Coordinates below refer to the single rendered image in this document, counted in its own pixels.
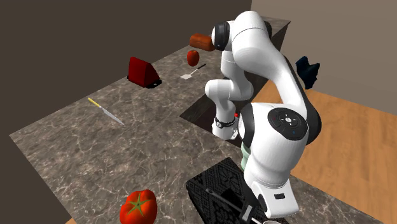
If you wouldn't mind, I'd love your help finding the red wedge-shaped holder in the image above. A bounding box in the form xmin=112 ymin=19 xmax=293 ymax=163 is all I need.
xmin=127 ymin=56 xmax=163 ymax=90

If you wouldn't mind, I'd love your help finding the small red fruit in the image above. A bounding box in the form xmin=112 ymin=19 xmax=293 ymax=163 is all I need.
xmin=186 ymin=50 xmax=200 ymax=67

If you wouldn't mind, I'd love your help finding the black-handled kitchen tool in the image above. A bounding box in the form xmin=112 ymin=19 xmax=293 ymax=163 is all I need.
xmin=204 ymin=187 xmax=263 ymax=224

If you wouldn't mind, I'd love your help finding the yellow-handled knife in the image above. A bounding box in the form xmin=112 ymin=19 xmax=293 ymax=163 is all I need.
xmin=87 ymin=97 xmax=125 ymax=126

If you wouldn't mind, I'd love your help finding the pale green object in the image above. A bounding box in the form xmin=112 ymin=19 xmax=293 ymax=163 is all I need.
xmin=240 ymin=141 xmax=251 ymax=171

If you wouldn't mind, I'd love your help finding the dark blue irregular object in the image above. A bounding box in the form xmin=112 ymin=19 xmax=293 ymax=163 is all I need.
xmin=295 ymin=55 xmax=321 ymax=90

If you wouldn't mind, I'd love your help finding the large red tomato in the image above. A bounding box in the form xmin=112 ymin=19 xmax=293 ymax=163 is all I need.
xmin=119 ymin=189 xmax=158 ymax=224

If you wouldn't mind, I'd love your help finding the black patterned crate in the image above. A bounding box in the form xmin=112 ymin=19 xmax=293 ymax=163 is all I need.
xmin=185 ymin=157 xmax=260 ymax=224

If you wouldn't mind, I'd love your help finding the brown bread loaf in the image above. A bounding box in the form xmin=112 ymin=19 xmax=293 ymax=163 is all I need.
xmin=189 ymin=32 xmax=216 ymax=53

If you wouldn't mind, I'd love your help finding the black-handled white spatula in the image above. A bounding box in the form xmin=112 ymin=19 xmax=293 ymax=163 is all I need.
xmin=180 ymin=63 xmax=207 ymax=80

